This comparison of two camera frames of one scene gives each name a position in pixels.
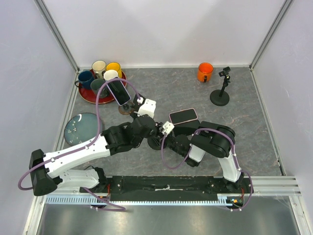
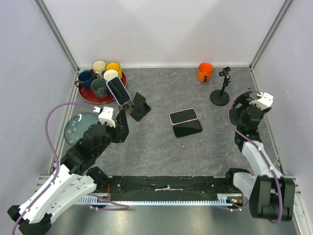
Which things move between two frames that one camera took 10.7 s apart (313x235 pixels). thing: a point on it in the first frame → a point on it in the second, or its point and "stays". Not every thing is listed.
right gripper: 166,138 → 243,100
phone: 183,116 stays
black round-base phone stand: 221,97 stays
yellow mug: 115,66 stays
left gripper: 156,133 → 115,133
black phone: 188,128 stays
